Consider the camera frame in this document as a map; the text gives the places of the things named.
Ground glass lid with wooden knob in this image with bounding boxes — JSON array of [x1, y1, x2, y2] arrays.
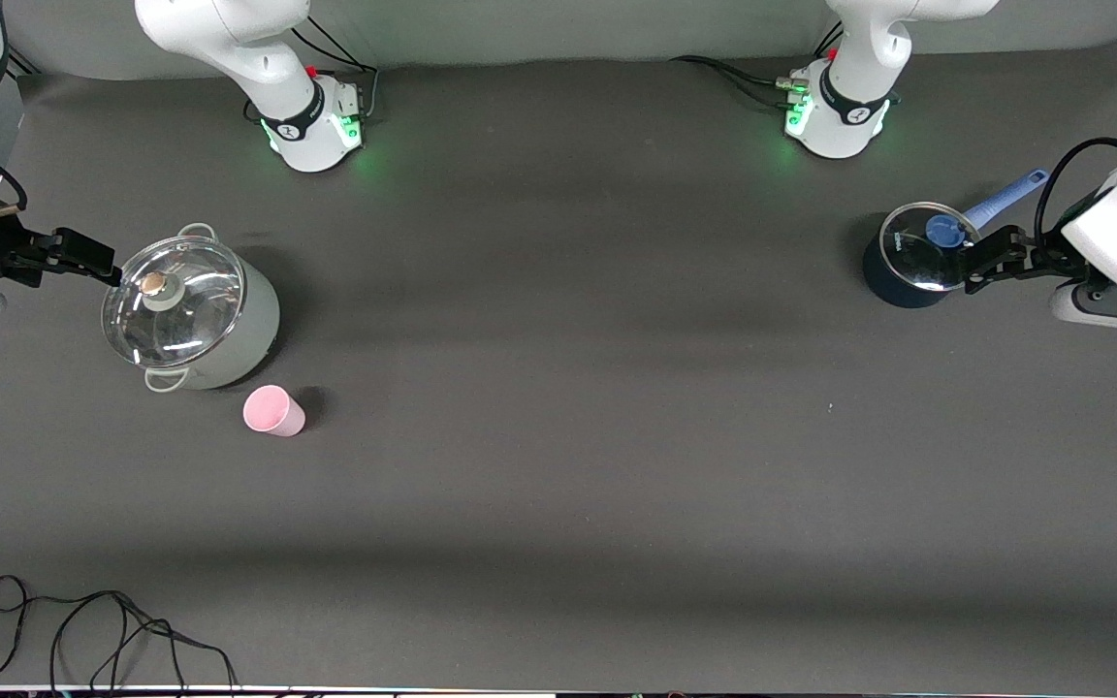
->
[[101, 236, 246, 369]]

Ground white stockpot with loop handles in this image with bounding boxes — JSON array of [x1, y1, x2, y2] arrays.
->
[[103, 223, 280, 392]]

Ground dark blue saucepan, blue handle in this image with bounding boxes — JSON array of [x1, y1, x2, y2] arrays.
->
[[862, 170, 1051, 309]]

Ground thin black tangled cable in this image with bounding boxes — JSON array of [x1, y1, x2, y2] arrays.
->
[[0, 575, 239, 691]]

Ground pink plastic cup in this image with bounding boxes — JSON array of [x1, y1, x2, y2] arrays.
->
[[243, 385, 306, 438]]

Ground glass lid with blue knob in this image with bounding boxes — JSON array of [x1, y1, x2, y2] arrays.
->
[[880, 202, 984, 292]]

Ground black arm base cables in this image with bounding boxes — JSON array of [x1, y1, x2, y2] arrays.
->
[[672, 55, 792, 108], [243, 19, 380, 122]]

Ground black right arm base cables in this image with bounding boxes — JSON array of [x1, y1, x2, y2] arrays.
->
[[243, 19, 380, 122]]

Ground black left arm base cables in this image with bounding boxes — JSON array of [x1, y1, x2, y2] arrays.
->
[[672, 55, 792, 108]]

